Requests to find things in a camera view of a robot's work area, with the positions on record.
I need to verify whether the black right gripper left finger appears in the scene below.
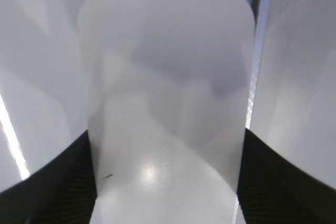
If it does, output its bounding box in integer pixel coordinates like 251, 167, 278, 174
1, 132, 97, 223

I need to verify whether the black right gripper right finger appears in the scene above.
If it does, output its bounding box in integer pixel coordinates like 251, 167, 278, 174
237, 129, 335, 223

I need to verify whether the white whiteboard eraser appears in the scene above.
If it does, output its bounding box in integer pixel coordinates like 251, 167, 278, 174
77, 0, 255, 223

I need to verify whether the white board with grey frame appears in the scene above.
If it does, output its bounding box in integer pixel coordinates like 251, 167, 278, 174
1, 0, 335, 204

